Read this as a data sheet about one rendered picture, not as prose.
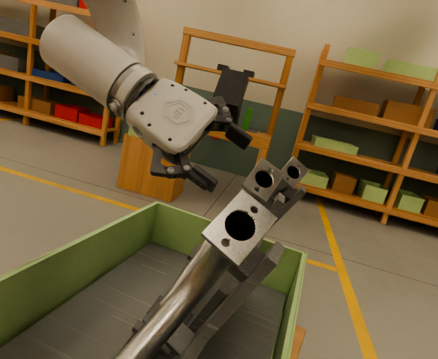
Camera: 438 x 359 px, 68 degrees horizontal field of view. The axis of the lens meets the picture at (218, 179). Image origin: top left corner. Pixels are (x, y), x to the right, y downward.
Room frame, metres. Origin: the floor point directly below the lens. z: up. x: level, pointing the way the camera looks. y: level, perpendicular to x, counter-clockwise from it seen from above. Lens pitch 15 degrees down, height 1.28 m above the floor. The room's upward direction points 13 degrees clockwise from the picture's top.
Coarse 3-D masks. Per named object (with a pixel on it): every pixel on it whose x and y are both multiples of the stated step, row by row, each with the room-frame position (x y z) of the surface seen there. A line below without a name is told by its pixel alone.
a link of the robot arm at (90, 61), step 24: (48, 24) 0.48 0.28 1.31; (72, 24) 0.48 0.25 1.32; (48, 48) 0.47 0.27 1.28; (72, 48) 0.46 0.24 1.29; (96, 48) 0.47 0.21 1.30; (120, 48) 0.50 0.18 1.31; (72, 72) 0.47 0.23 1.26; (96, 72) 0.46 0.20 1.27; (120, 72) 0.46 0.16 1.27; (96, 96) 0.47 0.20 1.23
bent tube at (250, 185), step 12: (264, 168) 0.45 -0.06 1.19; (276, 168) 0.45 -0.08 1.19; (252, 180) 0.43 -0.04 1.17; (264, 180) 0.46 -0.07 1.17; (276, 180) 0.44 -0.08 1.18; (252, 192) 0.42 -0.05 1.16; (264, 192) 0.42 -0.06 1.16; (204, 252) 0.47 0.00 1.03; (192, 264) 0.45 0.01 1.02; (180, 276) 0.44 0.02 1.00
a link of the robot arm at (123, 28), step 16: (96, 0) 0.55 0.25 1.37; (112, 0) 0.55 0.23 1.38; (128, 0) 0.56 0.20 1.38; (96, 16) 0.57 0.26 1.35; (112, 16) 0.57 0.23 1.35; (128, 16) 0.57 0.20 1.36; (112, 32) 0.58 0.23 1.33; (128, 32) 0.58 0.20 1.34; (128, 48) 0.57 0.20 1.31; (144, 48) 0.59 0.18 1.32; (144, 64) 0.58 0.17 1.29
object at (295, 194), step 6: (300, 186) 0.65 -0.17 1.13; (282, 192) 0.63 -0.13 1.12; (288, 192) 0.62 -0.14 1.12; (294, 192) 0.63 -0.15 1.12; (300, 192) 0.61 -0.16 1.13; (288, 198) 0.62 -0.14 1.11; (294, 198) 0.61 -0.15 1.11; (300, 198) 0.61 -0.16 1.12; (288, 204) 0.62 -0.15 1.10; (282, 210) 0.62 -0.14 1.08; (276, 216) 0.62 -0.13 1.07; (282, 216) 0.62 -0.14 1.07; (270, 228) 0.62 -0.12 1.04; (258, 246) 0.55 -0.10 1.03
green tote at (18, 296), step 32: (128, 224) 0.69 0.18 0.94; (160, 224) 0.82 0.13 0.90; (192, 224) 0.79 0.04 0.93; (64, 256) 0.50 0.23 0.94; (96, 256) 0.59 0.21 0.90; (128, 256) 0.72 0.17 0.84; (288, 256) 0.72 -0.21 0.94; (0, 288) 0.39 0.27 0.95; (32, 288) 0.44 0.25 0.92; (64, 288) 0.51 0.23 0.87; (288, 288) 0.72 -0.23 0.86; (0, 320) 0.39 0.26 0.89; (32, 320) 0.45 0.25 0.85; (288, 320) 0.45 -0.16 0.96; (288, 352) 0.38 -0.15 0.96
